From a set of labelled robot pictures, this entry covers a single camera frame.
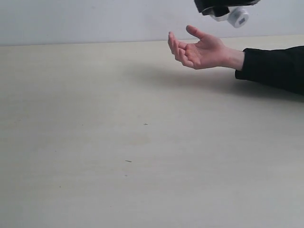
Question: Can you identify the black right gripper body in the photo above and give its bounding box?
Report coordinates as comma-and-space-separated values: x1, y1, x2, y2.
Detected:
194, 0, 260, 17

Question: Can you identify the clear bottle blue white label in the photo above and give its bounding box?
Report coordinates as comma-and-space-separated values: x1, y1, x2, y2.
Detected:
202, 6, 249, 28

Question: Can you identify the forearm in black sleeve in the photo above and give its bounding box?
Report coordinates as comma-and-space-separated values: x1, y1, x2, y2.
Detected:
235, 46, 304, 95

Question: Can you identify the person's open bare hand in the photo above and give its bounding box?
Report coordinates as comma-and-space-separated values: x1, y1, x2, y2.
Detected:
168, 25, 245, 71

